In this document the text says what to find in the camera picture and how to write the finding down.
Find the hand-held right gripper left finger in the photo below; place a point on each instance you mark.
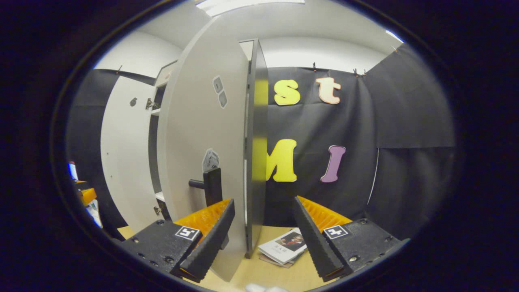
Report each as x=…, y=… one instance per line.
x=214, y=241

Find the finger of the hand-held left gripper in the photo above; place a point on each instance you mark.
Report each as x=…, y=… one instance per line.
x=88, y=196

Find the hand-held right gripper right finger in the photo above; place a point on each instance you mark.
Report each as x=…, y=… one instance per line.
x=314, y=239

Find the grey cabinet door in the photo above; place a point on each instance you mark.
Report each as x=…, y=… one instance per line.
x=121, y=154
x=194, y=121

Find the grey cabinet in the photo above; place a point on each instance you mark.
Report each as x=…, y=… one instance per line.
x=257, y=121

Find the white portrait cover book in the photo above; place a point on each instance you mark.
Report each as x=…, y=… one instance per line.
x=279, y=249

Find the thin brown booklet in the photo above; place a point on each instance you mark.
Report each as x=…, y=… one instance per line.
x=286, y=265

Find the narrow ceiling light panel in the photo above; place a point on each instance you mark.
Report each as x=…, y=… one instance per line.
x=394, y=36

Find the wide ceiling light panel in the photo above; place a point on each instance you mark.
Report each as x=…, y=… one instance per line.
x=243, y=5

